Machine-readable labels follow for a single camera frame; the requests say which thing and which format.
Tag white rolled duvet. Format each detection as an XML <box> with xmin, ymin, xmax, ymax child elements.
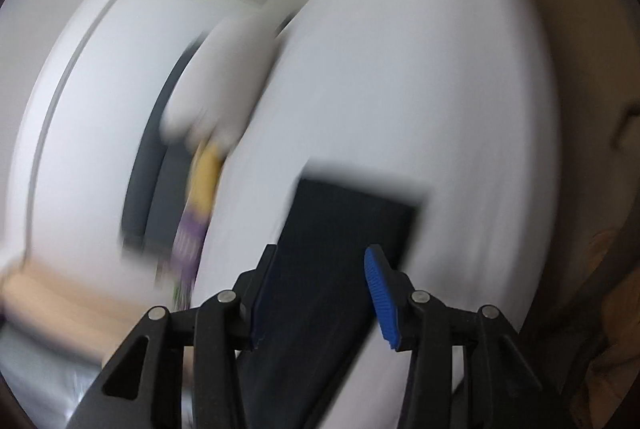
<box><xmin>159</xmin><ymin>16</ymin><xmax>282</xmax><ymax>156</ymax></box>

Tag purple patterned pillow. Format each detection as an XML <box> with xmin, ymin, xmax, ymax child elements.
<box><xmin>169</xmin><ymin>204</ymin><xmax>212</xmax><ymax>292</ymax></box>

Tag bed with grey headboard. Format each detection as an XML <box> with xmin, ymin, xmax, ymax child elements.
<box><xmin>120</xmin><ymin>0</ymin><xmax>562</xmax><ymax>429</ymax></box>

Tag black denim pants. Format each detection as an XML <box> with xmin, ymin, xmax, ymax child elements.
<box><xmin>234</xmin><ymin>176</ymin><xmax>432</xmax><ymax>429</ymax></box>

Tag yellow patterned pillow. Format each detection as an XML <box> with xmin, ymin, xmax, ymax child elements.
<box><xmin>187</xmin><ymin>140</ymin><xmax>227</xmax><ymax>216</ymax></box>

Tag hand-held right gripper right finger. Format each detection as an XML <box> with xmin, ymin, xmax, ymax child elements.
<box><xmin>364</xmin><ymin>244</ymin><xmax>568</xmax><ymax>429</ymax></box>

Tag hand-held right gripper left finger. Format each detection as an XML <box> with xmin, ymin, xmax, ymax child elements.
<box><xmin>65</xmin><ymin>244</ymin><xmax>281</xmax><ymax>429</ymax></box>

